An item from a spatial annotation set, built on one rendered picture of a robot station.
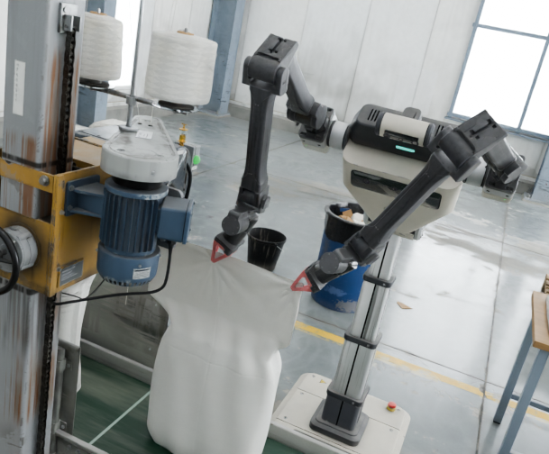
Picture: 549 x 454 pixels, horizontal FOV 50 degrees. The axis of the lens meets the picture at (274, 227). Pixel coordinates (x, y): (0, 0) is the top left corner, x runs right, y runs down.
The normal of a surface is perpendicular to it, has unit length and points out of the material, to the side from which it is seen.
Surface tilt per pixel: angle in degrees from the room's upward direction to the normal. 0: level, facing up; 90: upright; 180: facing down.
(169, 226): 90
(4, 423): 90
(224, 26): 90
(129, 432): 0
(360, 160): 40
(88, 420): 0
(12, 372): 90
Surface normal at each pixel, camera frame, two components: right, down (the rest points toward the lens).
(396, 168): -0.10, -0.55
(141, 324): -0.38, 0.24
